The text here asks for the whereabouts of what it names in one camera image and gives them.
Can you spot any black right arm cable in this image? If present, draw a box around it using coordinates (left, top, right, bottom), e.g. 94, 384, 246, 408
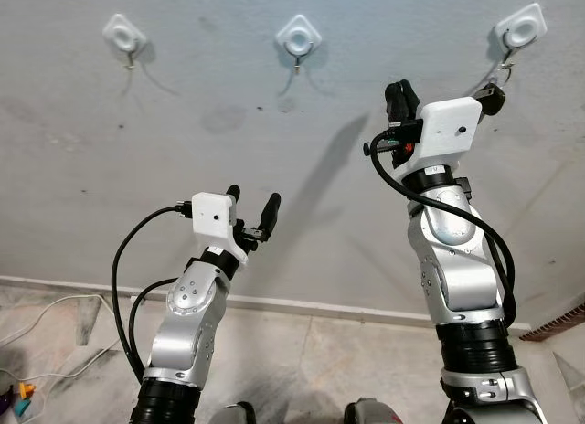
363, 141, 518, 329

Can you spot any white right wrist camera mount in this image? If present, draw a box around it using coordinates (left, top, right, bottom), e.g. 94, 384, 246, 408
413, 97, 484, 172

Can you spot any white square wall hook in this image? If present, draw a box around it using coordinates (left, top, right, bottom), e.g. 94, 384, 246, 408
494, 4, 548, 69
101, 13, 149, 70
275, 14, 321, 73

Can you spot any silver right robot leg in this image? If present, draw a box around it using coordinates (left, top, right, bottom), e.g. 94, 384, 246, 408
345, 397, 403, 424

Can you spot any black left wrist camera cable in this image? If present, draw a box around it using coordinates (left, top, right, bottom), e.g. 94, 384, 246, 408
112, 201, 193, 384

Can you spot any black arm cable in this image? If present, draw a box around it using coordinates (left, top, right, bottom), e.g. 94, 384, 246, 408
363, 141, 518, 329
128, 278, 179, 379

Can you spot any silver left robot leg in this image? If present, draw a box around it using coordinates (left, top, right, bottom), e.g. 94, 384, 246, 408
208, 401, 259, 424

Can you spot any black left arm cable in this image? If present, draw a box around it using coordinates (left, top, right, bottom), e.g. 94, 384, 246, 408
128, 278, 179, 379

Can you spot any brown ribbed threshold strip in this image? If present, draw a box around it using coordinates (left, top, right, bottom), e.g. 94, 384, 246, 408
521, 303, 585, 343

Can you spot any white floor cable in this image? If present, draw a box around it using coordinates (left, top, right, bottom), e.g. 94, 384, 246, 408
0, 294, 138, 381

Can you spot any silver robot leg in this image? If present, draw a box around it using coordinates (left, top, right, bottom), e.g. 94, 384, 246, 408
345, 397, 403, 424
208, 401, 259, 424

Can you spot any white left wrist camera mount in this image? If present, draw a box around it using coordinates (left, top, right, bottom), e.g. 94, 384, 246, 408
189, 193, 250, 265

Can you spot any black key with ring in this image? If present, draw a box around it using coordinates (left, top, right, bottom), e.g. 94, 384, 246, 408
475, 63, 513, 116

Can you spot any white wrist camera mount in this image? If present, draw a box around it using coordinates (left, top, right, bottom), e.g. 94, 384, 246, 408
189, 193, 250, 265
413, 97, 484, 172

